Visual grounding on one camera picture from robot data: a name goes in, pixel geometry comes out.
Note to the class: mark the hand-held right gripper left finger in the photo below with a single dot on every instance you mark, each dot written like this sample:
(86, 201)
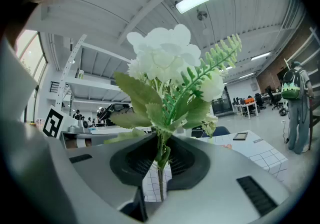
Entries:
(125, 163)

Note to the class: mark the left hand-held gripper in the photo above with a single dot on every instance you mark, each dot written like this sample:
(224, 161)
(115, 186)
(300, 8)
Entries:
(53, 123)

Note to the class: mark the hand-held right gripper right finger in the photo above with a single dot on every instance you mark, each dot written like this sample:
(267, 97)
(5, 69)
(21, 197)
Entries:
(190, 165)

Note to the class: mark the white flower bouquet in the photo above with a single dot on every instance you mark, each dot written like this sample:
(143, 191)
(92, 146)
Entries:
(162, 63)

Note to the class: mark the blue chair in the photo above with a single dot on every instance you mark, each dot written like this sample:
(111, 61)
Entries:
(222, 130)

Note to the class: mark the white metal shelving rack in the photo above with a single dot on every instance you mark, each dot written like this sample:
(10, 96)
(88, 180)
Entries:
(100, 85)

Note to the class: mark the black cabinet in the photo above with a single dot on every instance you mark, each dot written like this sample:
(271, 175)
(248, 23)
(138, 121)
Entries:
(220, 103)

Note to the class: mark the white grid tablecloth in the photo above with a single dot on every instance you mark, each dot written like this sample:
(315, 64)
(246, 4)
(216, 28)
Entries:
(260, 153)

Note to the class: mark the window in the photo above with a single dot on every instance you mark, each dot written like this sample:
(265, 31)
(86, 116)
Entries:
(31, 53)

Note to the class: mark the white desk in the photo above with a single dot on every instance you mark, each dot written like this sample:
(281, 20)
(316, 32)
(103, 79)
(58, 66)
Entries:
(246, 106)

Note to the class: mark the orange box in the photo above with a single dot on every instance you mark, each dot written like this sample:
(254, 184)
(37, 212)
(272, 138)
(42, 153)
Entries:
(249, 100)

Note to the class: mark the green backpack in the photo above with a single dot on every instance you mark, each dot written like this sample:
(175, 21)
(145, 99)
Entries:
(291, 85)

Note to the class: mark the round ceiling fixture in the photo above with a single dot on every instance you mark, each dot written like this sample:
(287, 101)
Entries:
(202, 15)

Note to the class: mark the black picture frame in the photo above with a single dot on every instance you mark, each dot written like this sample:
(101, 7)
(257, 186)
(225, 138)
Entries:
(240, 136)

